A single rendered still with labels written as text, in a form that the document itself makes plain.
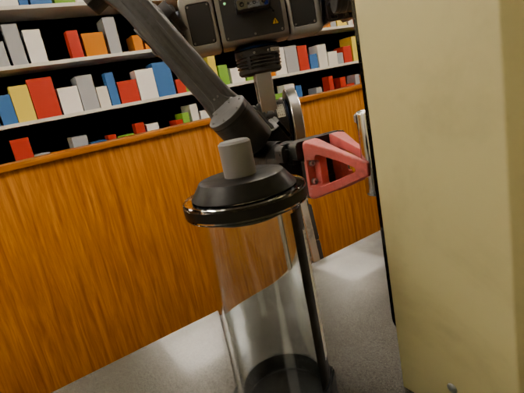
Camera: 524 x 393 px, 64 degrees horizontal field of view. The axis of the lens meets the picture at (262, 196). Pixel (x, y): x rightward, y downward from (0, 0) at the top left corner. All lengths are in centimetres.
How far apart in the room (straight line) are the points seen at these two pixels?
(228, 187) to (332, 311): 32
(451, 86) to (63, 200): 205
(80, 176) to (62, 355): 89
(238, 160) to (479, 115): 18
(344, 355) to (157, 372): 23
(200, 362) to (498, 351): 34
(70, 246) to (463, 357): 204
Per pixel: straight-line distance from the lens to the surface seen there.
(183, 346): 60
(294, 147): 47
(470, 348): 39
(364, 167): 44
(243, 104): 53
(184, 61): 67
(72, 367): 249
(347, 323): 57
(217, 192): 33
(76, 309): 237
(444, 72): 32
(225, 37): 128
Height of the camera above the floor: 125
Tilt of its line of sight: 14 degrees down
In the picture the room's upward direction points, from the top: 11 degrees counter-clockwise
